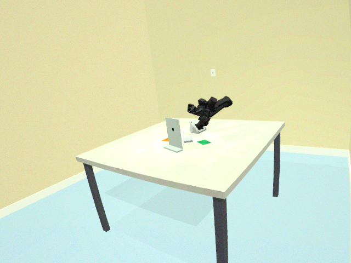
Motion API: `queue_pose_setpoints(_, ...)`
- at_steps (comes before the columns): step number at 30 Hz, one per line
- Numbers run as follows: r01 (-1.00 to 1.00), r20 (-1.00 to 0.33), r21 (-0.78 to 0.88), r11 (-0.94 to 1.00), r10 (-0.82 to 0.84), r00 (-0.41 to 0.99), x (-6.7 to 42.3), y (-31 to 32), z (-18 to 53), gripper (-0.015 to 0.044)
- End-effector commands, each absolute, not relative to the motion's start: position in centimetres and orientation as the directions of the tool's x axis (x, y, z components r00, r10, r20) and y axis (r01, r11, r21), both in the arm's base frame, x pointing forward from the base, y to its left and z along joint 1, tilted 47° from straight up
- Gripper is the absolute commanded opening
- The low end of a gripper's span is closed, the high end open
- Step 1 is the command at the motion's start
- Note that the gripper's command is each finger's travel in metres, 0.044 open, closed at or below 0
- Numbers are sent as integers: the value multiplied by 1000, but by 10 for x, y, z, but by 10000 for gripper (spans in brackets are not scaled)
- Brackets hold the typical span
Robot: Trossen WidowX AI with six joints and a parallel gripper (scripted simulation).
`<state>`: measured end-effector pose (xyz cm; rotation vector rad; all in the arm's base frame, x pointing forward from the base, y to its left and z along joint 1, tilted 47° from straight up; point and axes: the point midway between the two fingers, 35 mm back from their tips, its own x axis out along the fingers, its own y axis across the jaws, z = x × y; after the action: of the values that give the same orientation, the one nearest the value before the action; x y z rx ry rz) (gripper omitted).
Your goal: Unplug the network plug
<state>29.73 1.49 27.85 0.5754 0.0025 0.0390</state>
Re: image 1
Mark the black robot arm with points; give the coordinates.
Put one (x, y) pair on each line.
(214, 106)

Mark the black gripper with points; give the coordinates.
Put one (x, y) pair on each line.
(199, 110)

